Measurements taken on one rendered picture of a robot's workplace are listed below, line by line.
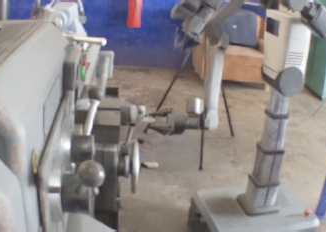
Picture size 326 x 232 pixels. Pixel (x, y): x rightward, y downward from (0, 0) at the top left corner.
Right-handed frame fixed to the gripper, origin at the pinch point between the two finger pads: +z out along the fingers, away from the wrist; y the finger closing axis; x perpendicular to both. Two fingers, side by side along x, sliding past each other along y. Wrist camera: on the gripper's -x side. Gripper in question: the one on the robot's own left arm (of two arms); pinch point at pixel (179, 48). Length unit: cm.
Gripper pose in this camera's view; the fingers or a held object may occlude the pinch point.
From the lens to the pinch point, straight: 171.7
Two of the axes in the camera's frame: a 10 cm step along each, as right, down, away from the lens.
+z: -5.5, 8.1, 1.8
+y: 2.1, 3.5, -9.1
